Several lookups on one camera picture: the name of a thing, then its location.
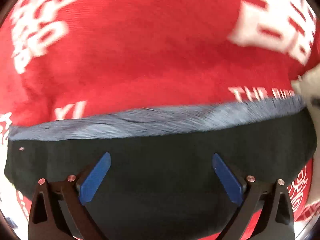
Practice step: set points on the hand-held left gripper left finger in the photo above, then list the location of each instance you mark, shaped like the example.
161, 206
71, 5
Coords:
93, 180

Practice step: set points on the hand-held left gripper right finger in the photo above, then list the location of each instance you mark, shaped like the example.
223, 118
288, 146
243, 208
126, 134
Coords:
228, 180

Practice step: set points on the black pants with patterned waistband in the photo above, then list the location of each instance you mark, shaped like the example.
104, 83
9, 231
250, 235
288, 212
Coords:
160, 155

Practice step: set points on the red printed blanket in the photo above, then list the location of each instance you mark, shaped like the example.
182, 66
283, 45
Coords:
150, 42

